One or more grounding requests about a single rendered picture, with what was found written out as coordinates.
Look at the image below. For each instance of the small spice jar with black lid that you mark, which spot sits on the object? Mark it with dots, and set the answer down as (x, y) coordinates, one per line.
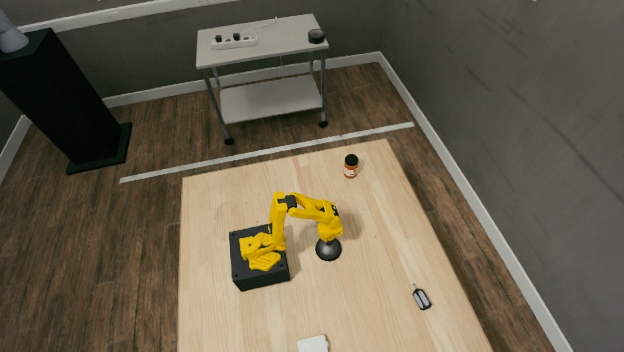
(350, 166)

